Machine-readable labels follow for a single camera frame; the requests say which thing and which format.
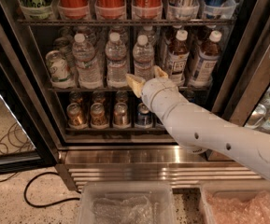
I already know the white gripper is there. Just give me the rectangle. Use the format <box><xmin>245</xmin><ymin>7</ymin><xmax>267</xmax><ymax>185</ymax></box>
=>
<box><xmin>126</xmin><ymin>65</ymin><xmax>187</xmax><ymax>116</ymax></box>

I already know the clear water bottle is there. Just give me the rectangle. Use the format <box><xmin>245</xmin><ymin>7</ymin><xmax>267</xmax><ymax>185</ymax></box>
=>
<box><xmin>133</xmin><ymin>35</ymin><xmax>154</xmax><ymax>81</ymax></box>
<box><xmin>72</xmin><ymin>34</ymin><xmax>103</xmax><ymax>89</ymax></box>
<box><xmin>106</xmin><ymin>32</ymin><xmax>128</xmax><ymax>88</ymax></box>

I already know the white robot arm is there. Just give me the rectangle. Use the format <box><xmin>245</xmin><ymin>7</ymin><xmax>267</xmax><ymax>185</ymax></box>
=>
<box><xmin>126</xmin><ymin>66</ymin><xmax>270</xmax><ymax>181</ymax></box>

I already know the tea bottle left front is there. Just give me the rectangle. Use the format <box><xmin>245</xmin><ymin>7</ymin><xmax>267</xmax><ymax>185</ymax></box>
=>
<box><xmin>164</xmin><ymin>30</ymin><xmax>190</xmax><ymax>86</ymax></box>

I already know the tea bottle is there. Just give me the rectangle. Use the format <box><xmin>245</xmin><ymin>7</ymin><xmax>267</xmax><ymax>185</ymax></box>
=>
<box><xmin>189</xmin><ymin>30</ymin><xmax>222</xmax><ymax>88</ymax></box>
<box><xmin>164</xmin><ymin>30</ymin><xmax>190</xmax><ymax>86</ymax></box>

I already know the rear water bottle right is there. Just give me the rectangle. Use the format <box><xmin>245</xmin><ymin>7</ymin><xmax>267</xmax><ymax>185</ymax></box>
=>
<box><xmin>138</xmin><ymin>25</ymin><xmax>157</xmax><ymax>46</ymax></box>

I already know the tea bottle right front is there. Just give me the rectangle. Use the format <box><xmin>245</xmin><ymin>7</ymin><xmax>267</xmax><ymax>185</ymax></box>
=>
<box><xmin>189</xmin><ymin>30</ymin><xmax>222</xmax><ymax>88</ymax></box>

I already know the gold can front middle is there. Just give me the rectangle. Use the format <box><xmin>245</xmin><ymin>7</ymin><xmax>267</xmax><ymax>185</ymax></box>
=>
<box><xmin>90</xmin><ymin>103</ymin><xmax>108</xmax><ymax>129</ymax></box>

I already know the gold can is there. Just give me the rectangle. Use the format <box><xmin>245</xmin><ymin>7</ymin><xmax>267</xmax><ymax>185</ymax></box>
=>
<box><xmin>66</xmin><ymin>103</ymin><xmax>87</xmax><ymax>129</ymax></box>
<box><xmin>90</xmin><ymin>103</ymin><xmax>108</xmax><ymax>129</ymax></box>
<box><xmin>113</xmin><ymin>102</ymin><xmax>130</xmax><ymax>128</ymax></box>

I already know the stainless steel fridge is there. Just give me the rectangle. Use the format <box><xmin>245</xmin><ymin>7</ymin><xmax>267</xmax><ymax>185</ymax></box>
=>
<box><xmin>0</xmin><ymin>0</ymin><xmax>270</xmax><ymax>190</ymax></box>

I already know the red cola can middle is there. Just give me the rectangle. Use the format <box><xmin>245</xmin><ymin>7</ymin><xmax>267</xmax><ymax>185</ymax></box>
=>
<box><xmin>96</xmin><ymin>0</ymin><xmax>125</xmax><ymax>20</ymax></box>

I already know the red cola can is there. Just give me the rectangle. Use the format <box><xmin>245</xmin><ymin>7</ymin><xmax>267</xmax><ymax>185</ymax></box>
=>
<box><xmin>96</xmin><ymin>0</ymin><xmax>125</xmax><ymax>20</ymax></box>
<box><xmin>58</xmin><ymin>0</ymin><xmax>89</xmax><ymax>20</ymax></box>
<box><xmin>132</xmin><ymin>0</ymin><xmax>163</xmax><ymax>20</ymax></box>

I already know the green white can middle shelf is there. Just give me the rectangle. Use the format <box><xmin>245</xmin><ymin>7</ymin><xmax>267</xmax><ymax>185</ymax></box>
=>
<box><xmin>46</xmin><ymin>50</ymin><xmax>75</xmax><ymax>89</ymax></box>

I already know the open fridge glass door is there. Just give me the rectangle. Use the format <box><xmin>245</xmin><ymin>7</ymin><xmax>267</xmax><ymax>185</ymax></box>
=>
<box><xmin>0</xmin><ymin>21</ymin><xmax>56</xmax><ymax>175</ymax></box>

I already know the blue can front left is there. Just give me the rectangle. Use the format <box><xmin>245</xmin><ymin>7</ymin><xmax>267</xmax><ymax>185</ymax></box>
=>
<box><xmin>135</xmin><ymin>103</ymin><xmax>152</xmax><ymax>128</ymax></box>

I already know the gold can front right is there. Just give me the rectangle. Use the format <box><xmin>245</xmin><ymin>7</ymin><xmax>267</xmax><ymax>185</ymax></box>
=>
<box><xmin>113</xmin><ymin>102</ymin><xmax>130</xmax><ymax>128</ymax></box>

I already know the red cola can right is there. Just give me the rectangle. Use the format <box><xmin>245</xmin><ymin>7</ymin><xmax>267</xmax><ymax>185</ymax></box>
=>
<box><xmin>132</xmin><ymin>0</ymin><xmax>163</xmax><ymax>20</ymax></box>

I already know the gold can front left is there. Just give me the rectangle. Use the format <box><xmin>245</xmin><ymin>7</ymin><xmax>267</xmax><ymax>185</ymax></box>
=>
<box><xmin>66</xmin><ymin>103</ymin><xmax>87</xmax><ymax>129</ymax></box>

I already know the blue silver can top left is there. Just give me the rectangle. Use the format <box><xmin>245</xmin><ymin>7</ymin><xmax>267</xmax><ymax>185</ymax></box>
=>
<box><xmin>167</xmin><ymin>0</ymin><xmax>199</xmax><ymax>21</ymax></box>

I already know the red cola can left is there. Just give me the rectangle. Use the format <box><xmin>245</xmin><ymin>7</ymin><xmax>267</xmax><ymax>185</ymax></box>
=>
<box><xmin>58</xmin><ymin>0</ymin><xmax>89</xmax><ymax>20</ymax></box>

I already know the clear bin with bubble wrap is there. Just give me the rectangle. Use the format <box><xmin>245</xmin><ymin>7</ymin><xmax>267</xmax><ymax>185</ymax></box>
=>
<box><xmin>76</xmin><ymin>181</ymin><xmax>176</xmax><ymax>224</ymax></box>

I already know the clear bin with pink wrap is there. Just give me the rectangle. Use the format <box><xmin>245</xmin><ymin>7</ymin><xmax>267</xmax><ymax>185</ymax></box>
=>
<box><xmin>199</xmin><ymin>180</ymin><xmax>270</xmax><ymax>224</ymax></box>

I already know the black power cable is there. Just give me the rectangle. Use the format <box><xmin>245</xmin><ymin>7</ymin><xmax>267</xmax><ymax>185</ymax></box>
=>
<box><xmin>23</xmin><ymin>171</ymin><xmax>81</xmax><ymax>209</ymax></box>

